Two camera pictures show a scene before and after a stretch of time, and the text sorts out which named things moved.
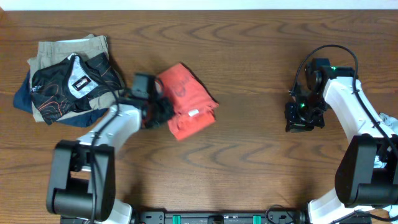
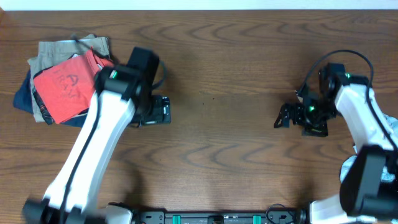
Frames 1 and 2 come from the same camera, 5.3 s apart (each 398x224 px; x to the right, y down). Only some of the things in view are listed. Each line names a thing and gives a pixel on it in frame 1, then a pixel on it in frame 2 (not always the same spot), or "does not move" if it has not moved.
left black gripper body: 162,111 does not move
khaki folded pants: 50,52 does not move
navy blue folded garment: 23,101 does not move
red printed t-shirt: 194,106 to 67,89
